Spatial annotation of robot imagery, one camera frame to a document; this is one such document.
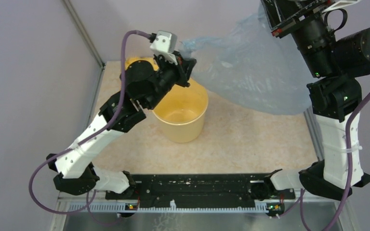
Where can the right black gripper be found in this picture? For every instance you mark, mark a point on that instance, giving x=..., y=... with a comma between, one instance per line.
x=279, y=13

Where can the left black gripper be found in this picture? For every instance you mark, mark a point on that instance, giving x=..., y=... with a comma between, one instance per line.
x=183, y=69

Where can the yellow plastic trash bin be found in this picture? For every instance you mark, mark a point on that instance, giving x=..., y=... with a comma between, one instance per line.
x=181, y=113

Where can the blue plastic trash bag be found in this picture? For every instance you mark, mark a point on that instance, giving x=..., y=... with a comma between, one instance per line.
x=251, y=68

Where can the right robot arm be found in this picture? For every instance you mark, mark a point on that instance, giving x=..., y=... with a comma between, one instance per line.
x=336, y=64

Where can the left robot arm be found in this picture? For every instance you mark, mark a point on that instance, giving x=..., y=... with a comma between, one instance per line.
x=144, y=85

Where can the yellow printed cloth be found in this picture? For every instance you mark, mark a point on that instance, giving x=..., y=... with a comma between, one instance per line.
x=132, y=60

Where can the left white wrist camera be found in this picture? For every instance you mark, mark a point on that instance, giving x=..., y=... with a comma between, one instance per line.
x=163, y=43

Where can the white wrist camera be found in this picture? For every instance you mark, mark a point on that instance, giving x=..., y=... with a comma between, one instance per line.
x=332, y=5
x=163, y=43

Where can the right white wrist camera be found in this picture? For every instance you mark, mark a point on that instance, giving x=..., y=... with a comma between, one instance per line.
x=332, y=5

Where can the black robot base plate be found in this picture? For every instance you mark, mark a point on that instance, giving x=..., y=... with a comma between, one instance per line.
x=203, y=191

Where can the white toothed cable strip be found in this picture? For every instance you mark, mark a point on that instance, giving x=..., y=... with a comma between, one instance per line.
x=121, y=207

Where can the aluminium frame rail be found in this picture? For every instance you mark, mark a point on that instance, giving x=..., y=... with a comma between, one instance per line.
x=307, y=211

